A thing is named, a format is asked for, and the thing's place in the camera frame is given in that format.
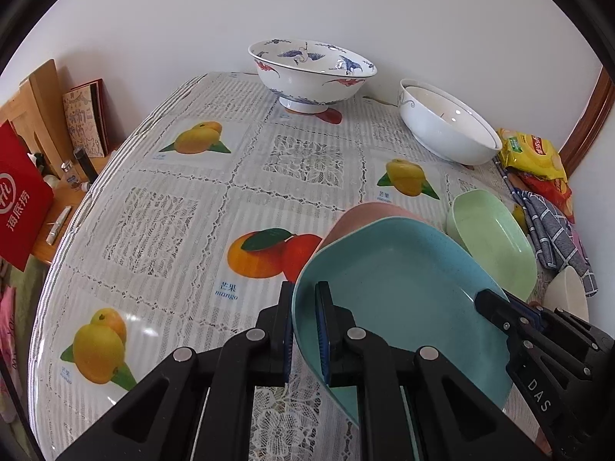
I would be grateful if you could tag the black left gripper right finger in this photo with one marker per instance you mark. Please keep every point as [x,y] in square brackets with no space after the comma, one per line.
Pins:
[413,405]

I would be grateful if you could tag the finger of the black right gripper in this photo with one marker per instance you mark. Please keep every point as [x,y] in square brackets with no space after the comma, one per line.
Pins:
[533,310]
[534,357]

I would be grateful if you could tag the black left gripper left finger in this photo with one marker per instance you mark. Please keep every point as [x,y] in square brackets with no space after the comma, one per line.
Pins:
[196,405]

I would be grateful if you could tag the white round plate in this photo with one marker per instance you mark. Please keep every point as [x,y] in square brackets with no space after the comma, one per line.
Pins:
[566,291]

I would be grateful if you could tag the blue square plate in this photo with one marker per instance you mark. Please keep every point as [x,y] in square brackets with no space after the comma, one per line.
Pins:
[412,285]

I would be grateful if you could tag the grey checkered folded cloth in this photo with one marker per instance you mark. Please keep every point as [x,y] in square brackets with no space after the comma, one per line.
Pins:
[557,245]

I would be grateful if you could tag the green square plate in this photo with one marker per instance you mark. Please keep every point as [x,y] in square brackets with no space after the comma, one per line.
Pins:
[487,230]

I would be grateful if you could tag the red chips bag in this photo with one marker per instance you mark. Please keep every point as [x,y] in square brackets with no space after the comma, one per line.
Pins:
[556,191]

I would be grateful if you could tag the yellow chips bag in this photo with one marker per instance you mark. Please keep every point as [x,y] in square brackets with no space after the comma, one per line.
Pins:
[530,154]

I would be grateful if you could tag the fruit print lace tablecloth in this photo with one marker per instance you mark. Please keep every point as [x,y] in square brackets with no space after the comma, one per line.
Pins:
[219,159]

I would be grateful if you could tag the large white porcelain bowl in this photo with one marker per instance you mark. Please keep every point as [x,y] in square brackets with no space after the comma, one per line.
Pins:
[445,125]

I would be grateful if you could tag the wooden side table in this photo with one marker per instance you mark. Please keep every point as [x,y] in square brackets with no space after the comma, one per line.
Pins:
[64,195]

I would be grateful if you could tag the dark small bottle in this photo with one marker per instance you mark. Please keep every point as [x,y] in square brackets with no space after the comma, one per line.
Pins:
[86,164]

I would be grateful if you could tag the red paper bag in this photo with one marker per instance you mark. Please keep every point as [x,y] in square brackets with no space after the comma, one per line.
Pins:
[25,200]

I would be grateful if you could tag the brown patterned book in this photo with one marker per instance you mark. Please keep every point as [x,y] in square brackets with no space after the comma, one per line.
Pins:
[84,114]

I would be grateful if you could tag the blue patterned porcelain bowl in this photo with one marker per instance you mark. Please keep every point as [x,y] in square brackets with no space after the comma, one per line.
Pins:
[309,76]

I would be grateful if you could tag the wooden cutting board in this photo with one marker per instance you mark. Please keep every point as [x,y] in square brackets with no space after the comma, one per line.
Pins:
[37,115]

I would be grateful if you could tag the brown wooden door frame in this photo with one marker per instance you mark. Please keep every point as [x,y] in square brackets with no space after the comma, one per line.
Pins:
[587,129]

